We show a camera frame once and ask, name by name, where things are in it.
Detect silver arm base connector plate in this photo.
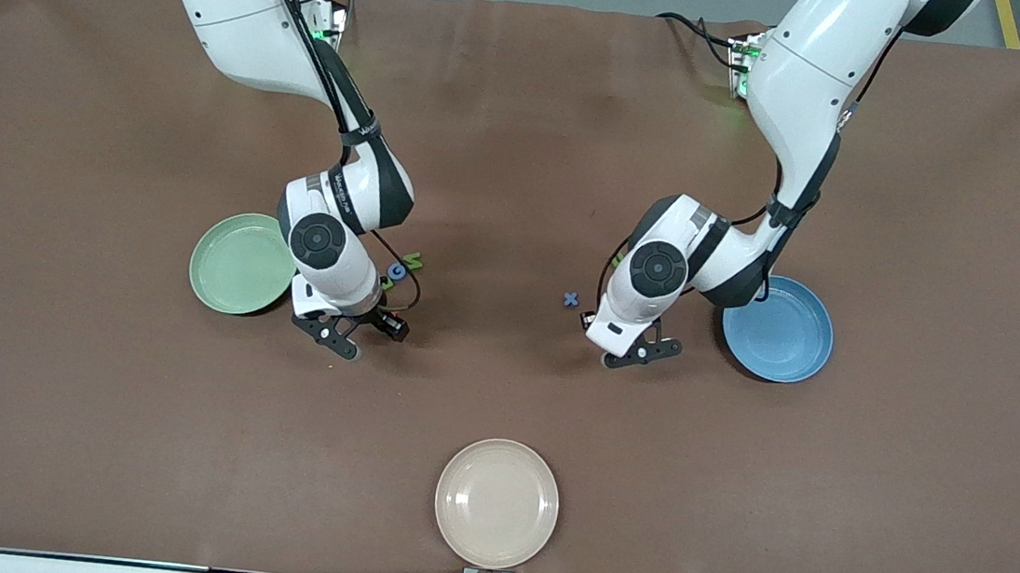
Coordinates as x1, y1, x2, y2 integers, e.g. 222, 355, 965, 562
725, 32, 769, 102
294, 0, 351, 51

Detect green plate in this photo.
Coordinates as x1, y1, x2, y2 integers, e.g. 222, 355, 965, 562
185, 208, 302, 321

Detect blue plate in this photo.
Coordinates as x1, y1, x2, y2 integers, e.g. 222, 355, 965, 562
716, 270, 840, 389

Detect brown table mat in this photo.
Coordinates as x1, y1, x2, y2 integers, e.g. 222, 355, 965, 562
0, 0, 1020, 573

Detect cream plate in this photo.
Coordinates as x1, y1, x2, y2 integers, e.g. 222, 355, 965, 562
428, 432, 565, 573

